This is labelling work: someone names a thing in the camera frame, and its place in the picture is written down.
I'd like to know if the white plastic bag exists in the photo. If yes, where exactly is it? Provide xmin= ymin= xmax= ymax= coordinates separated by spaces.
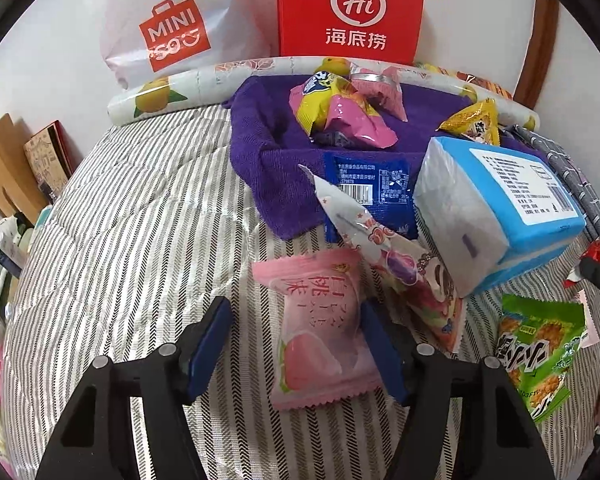
xmin=82 ymin=0 xmax=281 ymax=90

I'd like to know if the red paper bag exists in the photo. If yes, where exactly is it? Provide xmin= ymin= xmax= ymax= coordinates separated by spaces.
xmin=276 ymin=0 xmax=427 ymax=67

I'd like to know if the striped table cloth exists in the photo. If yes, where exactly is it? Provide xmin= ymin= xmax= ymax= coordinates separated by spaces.
xmin=0 ymin=105 xmax=600 ymax=480

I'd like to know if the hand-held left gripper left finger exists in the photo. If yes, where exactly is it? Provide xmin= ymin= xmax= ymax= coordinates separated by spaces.
xmin=34 ymin=295 xmax=233 ymax=480

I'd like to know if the pink and yellow snack bag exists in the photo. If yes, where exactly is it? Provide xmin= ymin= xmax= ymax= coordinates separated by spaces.
xmin=288 ymin=72 xmax=398 ymax=150

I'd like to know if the red snack packet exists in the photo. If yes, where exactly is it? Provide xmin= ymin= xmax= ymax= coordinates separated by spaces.
xmin=565 ymin=239 xmax=600 ymax=290

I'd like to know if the brown patterned box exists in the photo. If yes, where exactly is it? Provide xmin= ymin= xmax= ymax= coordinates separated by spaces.
xmin=22 ymin=120 xmax=76 ymax=196

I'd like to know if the folded grey checked cloth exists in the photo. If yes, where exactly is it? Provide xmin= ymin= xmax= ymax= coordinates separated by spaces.
xmin=500 ymin=122 xmax=600 ymax=241

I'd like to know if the pink candy packet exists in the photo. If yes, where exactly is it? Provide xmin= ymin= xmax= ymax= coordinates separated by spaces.
xmin=349 ymin=66 xmax=409 ymax=122

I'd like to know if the long white candy packet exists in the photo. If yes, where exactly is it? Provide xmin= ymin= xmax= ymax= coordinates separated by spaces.
xmin=298 ymin=164 xmax=465 ymax=357

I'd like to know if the green snack packet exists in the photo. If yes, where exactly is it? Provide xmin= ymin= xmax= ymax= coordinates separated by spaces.
xmin=496 ymin=292 xmax=588 ymax=423

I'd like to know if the wooden headboard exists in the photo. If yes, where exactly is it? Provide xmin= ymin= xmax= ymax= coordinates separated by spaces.
xmin=0 ymin=114 xmax=46 ymax=226

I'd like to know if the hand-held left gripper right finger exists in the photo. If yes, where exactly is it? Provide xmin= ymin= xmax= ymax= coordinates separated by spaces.
xmin=362 ymin=300 xmax=551 ymax=480

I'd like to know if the orange chips bag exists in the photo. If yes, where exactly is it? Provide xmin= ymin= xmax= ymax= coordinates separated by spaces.
xmin=460 ymin=72 xmax=513 ymax=102

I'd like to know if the fruit-print paper roll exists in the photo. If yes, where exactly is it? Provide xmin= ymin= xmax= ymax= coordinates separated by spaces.
xmin=106 ymin=55 xmax=540 ymax=131

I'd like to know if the wooden door frame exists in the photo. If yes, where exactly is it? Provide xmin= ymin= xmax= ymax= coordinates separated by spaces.
xmin=512 ymin=0 xmax=561 ymax=111

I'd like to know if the purple cloth basket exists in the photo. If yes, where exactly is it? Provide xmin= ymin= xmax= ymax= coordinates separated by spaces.
xmin=223 ymin=74 xmax=543 ymax=240

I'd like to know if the blue tissue pack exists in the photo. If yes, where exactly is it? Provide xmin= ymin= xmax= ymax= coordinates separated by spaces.
xmin=412 ymin=136 xmax=587 ymax=297

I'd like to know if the yellow triangular snack packet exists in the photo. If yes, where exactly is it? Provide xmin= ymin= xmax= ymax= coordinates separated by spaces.
xmin=440 ymin=99 xmax=502 ymax=147

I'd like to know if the dark blue snack packet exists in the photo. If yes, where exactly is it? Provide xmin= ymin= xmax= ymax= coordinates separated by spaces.
xmin=324 ymin=152 xmax=421 ymax=241

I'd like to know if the pink peach snack packet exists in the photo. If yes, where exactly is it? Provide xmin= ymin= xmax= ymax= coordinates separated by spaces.
xmin=252 ymin=252 xmax=383 ymax=411

